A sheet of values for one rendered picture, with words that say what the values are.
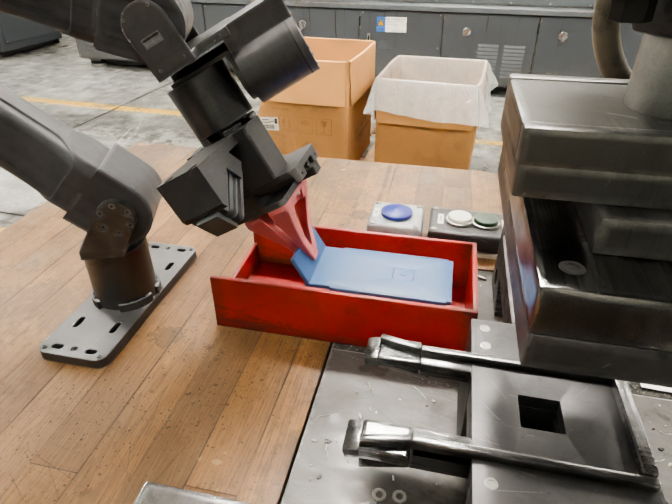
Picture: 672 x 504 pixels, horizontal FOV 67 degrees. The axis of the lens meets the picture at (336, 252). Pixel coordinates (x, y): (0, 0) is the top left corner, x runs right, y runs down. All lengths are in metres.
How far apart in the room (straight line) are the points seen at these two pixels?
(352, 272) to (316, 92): 2.08
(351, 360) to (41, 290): 0.36
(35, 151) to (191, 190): 0.16
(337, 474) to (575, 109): 0.30
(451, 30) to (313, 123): 2.37
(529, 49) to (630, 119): 4.55
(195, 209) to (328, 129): 2.21
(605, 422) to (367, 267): 0.26
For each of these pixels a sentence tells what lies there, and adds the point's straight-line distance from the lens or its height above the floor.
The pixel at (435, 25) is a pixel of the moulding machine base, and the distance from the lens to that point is 4.75.
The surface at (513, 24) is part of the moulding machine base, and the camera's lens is 4.72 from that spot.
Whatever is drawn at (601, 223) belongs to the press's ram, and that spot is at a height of 1.15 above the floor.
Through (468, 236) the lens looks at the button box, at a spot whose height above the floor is 0.93.
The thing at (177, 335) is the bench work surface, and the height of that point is 0.90.
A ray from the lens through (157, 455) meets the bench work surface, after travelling 0.44.
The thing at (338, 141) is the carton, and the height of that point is 0.34.
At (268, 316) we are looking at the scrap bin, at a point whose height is 0.92.
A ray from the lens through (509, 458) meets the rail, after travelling 0.32.
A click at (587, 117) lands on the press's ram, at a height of 1.18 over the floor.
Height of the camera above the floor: 1.24
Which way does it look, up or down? 32 degrees down
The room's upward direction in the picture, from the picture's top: straight up
